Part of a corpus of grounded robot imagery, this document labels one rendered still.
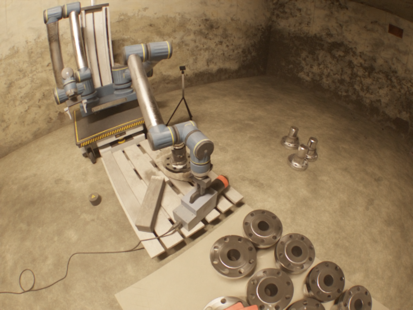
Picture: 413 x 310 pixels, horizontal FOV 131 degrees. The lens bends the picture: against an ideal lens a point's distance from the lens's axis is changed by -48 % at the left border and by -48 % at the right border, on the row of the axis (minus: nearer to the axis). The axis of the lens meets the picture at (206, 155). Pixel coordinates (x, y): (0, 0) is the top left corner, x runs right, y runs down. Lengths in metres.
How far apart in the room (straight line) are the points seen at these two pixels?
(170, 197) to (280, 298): 1.00
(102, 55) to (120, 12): 1.25
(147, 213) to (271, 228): 0.79
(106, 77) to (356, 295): 3.13
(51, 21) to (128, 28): 1.85
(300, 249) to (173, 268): 0.81
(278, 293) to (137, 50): 1.70
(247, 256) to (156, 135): 0.81
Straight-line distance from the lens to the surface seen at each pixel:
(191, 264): 1.26
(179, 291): 1.22
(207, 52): 4.41
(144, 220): 1.19
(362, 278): 1.75
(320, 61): 5.62
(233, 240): 1.07
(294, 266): 1.12
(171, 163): 1.57
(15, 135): 3.80
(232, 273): 1.00
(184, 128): 0.97
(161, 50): 1.41
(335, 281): 1.23
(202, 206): 1.12
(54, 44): 2.01
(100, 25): 2.50
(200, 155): 0.87
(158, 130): 0.94
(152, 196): 1.30
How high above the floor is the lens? 1.21
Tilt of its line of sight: 38 degrees down
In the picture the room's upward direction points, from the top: 2 degrees clockwise
